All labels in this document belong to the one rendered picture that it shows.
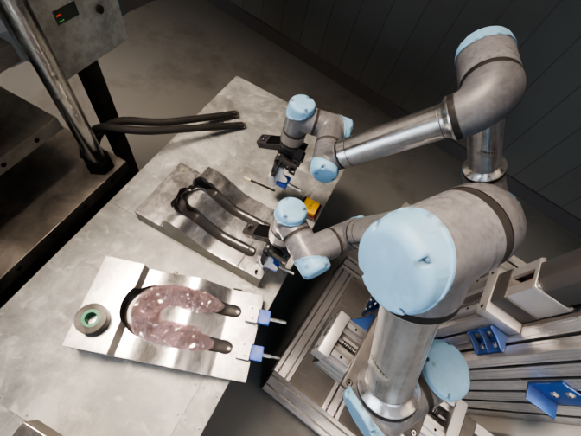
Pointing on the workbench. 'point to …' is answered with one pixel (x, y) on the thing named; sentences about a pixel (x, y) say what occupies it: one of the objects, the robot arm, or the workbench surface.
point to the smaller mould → (35, 429)
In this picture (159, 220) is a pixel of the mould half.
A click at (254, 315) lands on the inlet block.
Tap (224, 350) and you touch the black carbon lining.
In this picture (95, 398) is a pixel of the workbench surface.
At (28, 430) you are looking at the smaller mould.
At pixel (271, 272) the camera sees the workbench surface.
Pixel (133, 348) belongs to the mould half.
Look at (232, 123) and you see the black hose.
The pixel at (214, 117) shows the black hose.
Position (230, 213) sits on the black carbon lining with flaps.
